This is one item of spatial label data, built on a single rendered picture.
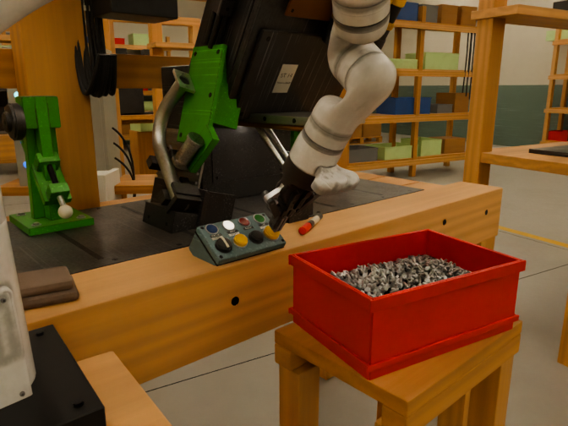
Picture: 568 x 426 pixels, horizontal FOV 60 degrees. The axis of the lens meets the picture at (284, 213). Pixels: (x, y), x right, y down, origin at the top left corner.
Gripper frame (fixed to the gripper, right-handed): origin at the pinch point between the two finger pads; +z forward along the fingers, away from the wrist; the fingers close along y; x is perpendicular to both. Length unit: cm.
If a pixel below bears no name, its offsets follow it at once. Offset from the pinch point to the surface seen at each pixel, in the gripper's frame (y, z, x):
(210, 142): 0.2, 1.7, -23.9
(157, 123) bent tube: 2.4, 9.3, -39.8
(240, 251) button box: 8.1, 3.5, 1.9
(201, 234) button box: 12.7, 3.8, -3.5
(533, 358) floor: -162, 84, 47
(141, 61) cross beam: -10, 15, -74
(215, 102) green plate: -2.8, -3.4, -30.1
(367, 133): -810, 420, -473
